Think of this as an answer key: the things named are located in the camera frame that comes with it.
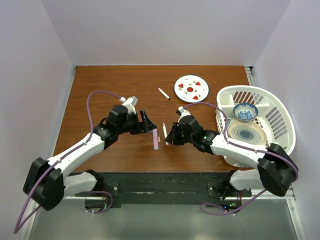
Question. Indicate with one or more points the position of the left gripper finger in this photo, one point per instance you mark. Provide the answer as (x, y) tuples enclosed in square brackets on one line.
[(149, 125), (143, 116)]

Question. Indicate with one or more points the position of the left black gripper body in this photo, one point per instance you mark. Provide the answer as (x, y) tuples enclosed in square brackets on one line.
[(132, 124)]

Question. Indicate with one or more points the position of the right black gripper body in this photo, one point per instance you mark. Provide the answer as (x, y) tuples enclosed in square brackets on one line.
[(181, 138)]

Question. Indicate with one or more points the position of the white pen peach tip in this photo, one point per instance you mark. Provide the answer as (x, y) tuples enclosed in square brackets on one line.
[(165, 133)]

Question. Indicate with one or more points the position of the pink highlighter pen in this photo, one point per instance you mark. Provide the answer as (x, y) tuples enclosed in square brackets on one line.
[(155, 139)]

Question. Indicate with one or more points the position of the white pen black tip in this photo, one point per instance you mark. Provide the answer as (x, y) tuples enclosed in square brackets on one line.
[(164, 94)]

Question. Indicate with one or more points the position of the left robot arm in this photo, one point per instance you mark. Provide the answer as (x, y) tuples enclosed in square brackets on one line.
[(49, 181)]

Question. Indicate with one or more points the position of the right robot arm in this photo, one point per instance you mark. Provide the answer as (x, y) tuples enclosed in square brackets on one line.
[(271, 167)]

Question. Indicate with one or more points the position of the white strawberry pattern plate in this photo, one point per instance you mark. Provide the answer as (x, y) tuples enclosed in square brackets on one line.
[(191, 88)]

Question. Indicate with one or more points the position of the blue white bowl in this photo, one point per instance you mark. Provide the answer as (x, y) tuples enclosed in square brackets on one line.
[(245, 111)]

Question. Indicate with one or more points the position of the beige plate in rack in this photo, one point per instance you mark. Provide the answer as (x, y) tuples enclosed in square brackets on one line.
[(246, 131)]

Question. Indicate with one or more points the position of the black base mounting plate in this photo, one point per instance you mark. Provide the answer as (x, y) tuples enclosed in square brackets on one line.
[(164, 188)]

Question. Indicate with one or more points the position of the white plastic dish rack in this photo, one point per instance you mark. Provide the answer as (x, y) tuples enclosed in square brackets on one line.
[(273, 117)]

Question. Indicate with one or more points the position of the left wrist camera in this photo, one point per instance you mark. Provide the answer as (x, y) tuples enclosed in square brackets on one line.
[(129, 103)]

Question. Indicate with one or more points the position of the aluminium frame rail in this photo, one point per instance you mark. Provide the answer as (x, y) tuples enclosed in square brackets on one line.
[(248, 71)]

